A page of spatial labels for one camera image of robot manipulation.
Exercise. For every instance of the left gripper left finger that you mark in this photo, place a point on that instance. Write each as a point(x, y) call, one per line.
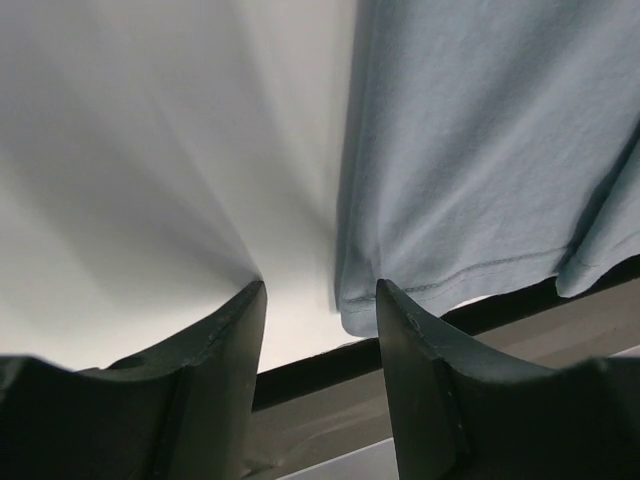
point(176, 410)

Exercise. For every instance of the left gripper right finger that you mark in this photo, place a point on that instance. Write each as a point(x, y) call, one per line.
point(460, 409)

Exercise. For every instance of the aluminium front rail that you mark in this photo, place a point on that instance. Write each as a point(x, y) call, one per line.
point(345, 427)

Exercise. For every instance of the grey blue t shirt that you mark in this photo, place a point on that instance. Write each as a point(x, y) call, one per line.
point(498, 148)

